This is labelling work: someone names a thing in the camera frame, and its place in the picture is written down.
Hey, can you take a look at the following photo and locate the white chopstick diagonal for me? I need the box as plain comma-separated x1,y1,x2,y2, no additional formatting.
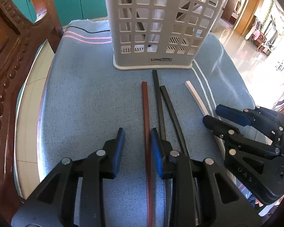
185,80,225,159

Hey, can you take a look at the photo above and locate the dark green chopstick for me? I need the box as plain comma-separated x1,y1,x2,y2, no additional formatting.
160,86,196,226

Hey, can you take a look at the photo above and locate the red-brown long chopstick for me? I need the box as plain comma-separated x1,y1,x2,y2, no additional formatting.
141,82,153,227

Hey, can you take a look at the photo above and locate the black chopstick centre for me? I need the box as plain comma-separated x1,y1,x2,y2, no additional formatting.
152,70,168,226

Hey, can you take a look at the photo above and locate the grey plastic utensil basket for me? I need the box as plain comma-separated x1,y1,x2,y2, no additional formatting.
105,0,226,70

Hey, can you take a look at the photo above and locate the carved wooden chair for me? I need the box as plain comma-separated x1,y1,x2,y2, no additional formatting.
0,0,63,225

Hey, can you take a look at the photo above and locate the teal cabinet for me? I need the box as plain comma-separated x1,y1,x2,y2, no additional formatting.
9,0,108,27

